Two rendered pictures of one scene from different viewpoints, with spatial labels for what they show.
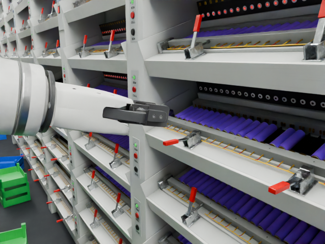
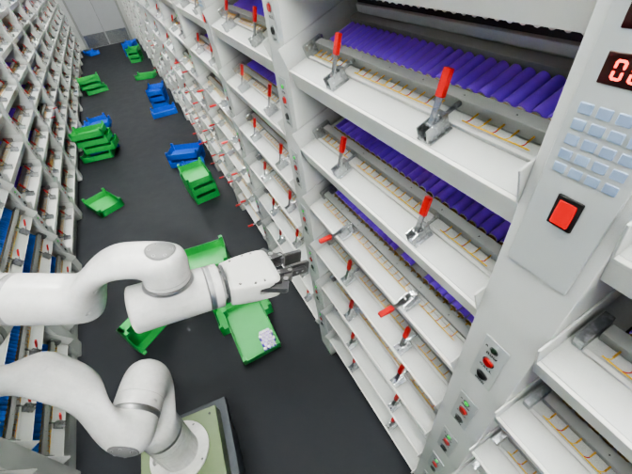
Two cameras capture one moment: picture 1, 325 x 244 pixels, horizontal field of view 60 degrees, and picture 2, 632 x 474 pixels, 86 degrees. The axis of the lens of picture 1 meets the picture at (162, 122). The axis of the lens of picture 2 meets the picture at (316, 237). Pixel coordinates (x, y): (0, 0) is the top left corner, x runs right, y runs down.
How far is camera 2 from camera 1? 0.46 m
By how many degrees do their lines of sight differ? 32
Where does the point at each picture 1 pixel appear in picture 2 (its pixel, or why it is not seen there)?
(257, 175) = (384, 284)
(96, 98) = (254, 288)
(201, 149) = (351, 244)
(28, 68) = (212, 281)
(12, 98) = (208, 304)
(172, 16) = not seen: hidden behind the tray
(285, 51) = (405, 210)
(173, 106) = not seen: hidden behind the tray
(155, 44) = (310, 131)
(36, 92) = (219, 296)
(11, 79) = (204, 294)
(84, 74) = not seen: hidden behind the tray
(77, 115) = (244, 299)
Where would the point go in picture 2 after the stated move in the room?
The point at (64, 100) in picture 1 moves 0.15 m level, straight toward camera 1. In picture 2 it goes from (235, 294) to (241, 372)
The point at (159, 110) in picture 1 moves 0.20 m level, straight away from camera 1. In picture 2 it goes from (301, 265) to (312, 204)
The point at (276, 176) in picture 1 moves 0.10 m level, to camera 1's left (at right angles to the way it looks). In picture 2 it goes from (396, 288) to (353, 287)
